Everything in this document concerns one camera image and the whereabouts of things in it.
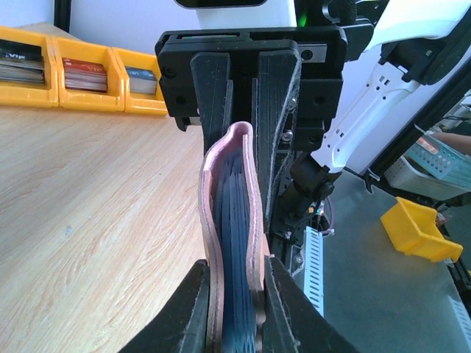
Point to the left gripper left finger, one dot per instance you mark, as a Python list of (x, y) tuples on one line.
[(180, 326)]

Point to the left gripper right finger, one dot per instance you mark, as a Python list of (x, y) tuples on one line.
[(292, 323)]

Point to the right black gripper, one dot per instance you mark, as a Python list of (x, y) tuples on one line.
[(222, 74)]

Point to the pink leather card holder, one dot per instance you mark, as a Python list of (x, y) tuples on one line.
[(231, 215)]

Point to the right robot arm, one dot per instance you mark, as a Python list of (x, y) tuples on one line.
[(393, 48)]

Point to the blue card stack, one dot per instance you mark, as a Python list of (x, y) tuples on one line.
[(141, 80)]

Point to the yellow bin with red cards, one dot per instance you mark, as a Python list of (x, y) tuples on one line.
[(112, 100)]

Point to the red card stack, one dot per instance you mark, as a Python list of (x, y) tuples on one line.
[(82, 75)]

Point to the yellow bin with black cards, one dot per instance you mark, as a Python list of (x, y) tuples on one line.
[(32, 95)]

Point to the black card stack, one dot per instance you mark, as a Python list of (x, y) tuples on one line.
[(22, 63)]

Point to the loose yellow bin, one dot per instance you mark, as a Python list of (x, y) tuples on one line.
[(412, 229)]

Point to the white perforated basket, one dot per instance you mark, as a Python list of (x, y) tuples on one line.
[(431, 168)]

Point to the white slotted cable duct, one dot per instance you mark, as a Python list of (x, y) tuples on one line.
[(313, 283)]

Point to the left black frame post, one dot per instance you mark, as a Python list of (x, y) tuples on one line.
[(62, 14)]

